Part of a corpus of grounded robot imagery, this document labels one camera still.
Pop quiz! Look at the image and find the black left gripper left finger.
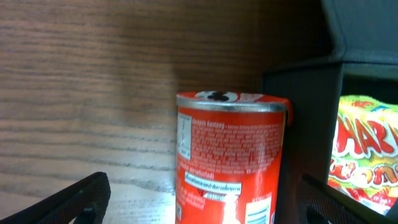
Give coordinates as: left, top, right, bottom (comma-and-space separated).
1, 172, 111, 224

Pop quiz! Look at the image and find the red potato chips can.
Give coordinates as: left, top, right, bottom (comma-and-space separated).
175, 91, 293, 224

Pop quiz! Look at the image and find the Haribo worms candy bag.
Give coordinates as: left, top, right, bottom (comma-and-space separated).
328, 95, 397, 215

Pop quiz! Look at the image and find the black open gift box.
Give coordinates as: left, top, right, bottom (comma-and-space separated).
260, 0, 398, 224

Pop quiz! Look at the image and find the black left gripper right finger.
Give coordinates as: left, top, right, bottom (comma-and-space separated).
297, 174, 397, 224

